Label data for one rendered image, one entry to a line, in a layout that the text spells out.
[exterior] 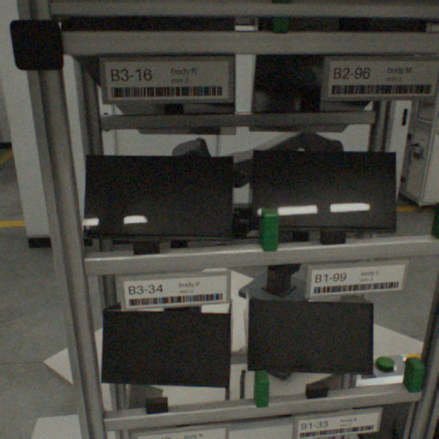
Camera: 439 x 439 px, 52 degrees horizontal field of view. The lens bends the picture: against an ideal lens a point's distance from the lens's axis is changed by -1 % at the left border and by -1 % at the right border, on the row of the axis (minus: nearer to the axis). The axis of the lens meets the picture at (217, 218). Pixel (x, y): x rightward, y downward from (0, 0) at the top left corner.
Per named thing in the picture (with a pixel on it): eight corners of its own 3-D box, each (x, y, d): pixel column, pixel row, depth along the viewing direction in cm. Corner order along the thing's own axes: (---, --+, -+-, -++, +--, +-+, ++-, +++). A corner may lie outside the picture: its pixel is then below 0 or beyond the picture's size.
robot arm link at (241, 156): (320, 150, 108) (312, 108, 103) (344, 157, 101) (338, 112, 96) (219, 203, 98) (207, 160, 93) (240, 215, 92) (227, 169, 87)
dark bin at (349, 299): (243, 324, 75) (244, 279, 75) (322, 326, 74) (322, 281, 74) (247, 370, 47) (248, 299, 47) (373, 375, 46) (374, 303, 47)
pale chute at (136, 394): (158, 415, 82) (160, 389, 84) (230, 417, 81) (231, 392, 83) (123, 416, 56) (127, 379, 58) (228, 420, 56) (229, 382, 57)
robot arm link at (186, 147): (231, 169, 97) (210, 121, 90) (253, 178, 90) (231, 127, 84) (189, 199, 94) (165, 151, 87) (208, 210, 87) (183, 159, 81)
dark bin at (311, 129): (248, 131, 63) (249, 80, 63) (342, 133, 62) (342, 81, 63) (256, 41, 35) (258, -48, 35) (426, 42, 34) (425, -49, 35)
